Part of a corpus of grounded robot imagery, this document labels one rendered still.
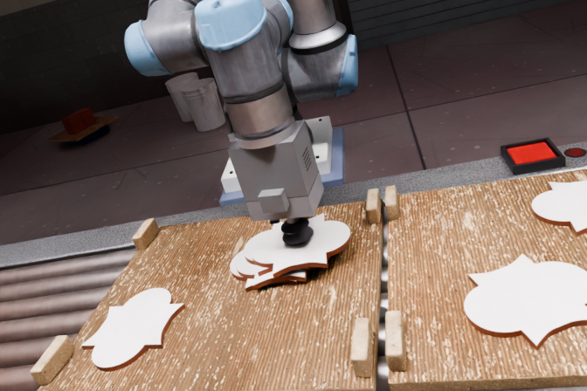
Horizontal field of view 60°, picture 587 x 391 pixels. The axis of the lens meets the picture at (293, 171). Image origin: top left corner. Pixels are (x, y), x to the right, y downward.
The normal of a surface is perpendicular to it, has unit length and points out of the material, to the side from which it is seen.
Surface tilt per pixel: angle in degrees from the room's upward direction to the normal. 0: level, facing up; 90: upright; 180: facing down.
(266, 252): 0
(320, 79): 98
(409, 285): 0
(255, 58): 90
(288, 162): 90
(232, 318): 0
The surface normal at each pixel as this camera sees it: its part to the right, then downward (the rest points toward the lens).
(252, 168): -0.25, 0.49
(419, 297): -0.25, -0.86
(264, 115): 0.19, 0.39
